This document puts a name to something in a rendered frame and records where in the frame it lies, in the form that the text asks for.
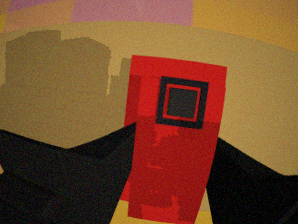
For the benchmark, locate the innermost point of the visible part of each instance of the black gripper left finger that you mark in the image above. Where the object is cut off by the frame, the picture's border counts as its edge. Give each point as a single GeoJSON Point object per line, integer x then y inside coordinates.
{"type": "Point", "coordinates": [90, 177]}

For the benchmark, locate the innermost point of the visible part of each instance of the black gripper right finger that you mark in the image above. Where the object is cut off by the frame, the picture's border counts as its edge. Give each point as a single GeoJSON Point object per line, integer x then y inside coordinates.
{"type": "Point", "coordinates": [243, 191]}

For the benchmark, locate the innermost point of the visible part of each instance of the tan panel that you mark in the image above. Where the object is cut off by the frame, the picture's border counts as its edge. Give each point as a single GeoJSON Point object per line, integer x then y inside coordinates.
{"type": "Point", "coordinates": [67, 84]}

